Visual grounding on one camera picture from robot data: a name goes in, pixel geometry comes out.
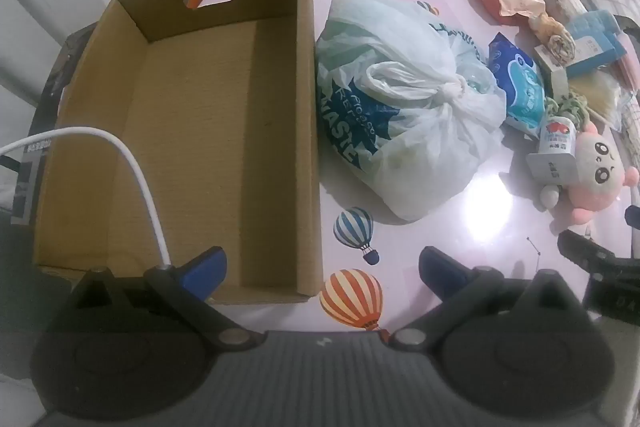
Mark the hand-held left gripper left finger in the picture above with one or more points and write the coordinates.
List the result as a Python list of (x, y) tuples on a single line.
[(205, 274)]

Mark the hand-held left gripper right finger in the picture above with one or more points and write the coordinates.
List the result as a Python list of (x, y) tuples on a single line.
[(440, 272)]

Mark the orange striped braided toy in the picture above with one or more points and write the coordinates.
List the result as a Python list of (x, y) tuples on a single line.
[(557, 42)]

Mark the light blue labelled box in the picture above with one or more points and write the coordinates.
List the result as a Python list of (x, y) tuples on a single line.
[(595, 54)]

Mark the clear plastic bag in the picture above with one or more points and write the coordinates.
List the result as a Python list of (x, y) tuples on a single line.
[(600, 99)]

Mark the black printed board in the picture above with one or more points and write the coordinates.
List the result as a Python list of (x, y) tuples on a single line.
[(30, 177)]

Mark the white knotted plastic bag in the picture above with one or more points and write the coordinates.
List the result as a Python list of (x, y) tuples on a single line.
[(400, 107)]

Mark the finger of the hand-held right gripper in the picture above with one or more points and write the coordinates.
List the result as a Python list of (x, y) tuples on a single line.
[(634, 217), (585, 249)]

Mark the brown cardboard box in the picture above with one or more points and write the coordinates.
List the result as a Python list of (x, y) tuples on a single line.
[(200, 132)]

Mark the green patterned scrunchie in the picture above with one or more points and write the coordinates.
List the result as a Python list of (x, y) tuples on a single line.
[(575, 107)]

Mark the pink tissue pack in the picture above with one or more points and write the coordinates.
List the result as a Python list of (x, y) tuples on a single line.
[(631, 64)]

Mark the blue wet wipes pack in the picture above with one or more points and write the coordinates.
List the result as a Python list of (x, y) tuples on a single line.
[(520, 87)]

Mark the pink plush toy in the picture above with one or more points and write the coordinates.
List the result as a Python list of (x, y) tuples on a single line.
[(600, 162)]

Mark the light blue tissue bundle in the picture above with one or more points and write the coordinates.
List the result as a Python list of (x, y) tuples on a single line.
[(592, 23)]

